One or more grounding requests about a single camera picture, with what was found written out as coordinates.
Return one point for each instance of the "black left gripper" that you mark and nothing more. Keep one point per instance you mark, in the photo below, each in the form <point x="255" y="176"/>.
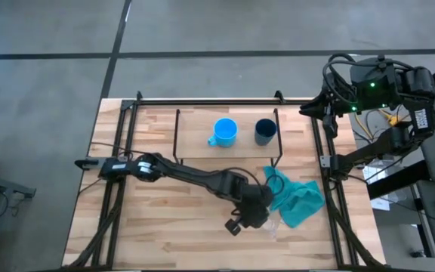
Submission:
<point x="255" y="206"/>

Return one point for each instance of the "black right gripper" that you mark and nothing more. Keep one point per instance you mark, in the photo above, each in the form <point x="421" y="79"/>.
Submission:
<point x="339" y="104"/>

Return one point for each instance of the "clear glass cup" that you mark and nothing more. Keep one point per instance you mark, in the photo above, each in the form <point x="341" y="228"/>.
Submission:
<point x="274" y="229"/>

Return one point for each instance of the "dark teal plastic cup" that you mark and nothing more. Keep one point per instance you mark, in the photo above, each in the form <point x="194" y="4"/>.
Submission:
<point x="265" y="132"/>

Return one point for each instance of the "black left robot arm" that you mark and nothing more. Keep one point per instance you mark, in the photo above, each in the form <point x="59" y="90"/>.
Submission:
<point x="198" y="177"/>

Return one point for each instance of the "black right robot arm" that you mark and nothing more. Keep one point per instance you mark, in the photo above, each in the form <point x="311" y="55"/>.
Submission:
<point x="376" y="85"/>

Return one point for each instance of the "wooden shelf with black legs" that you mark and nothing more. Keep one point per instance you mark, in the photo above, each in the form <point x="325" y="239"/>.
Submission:
<point x="195" y="138"/>

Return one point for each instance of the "teal cloth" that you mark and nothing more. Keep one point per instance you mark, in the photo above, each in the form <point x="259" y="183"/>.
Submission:
<point x="300" y="200"/>

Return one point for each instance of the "light blue mug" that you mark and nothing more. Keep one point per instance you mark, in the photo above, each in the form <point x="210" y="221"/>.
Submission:
<point x="225" y="132"/>

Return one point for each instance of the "white paper sheet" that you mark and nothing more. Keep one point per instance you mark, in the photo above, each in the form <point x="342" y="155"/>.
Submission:
<point x="380" y="204"/>

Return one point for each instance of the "grey side desk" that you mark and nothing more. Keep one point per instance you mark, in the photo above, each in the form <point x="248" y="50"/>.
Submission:
<point x="2" y="223"/>

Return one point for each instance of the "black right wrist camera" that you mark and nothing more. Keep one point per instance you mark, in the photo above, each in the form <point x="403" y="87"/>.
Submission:
<point x="329" y="126"/>

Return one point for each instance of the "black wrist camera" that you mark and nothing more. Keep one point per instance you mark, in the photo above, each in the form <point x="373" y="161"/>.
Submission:
<point x="233" y="227"/>
<point x="329" y="126"/>

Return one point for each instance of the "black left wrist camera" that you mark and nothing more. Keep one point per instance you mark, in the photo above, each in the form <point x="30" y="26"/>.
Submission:
<point x="233" y="227"/>

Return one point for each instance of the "black metal table frame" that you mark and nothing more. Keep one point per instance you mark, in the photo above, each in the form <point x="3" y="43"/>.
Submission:
<point x="221" y="102"/>

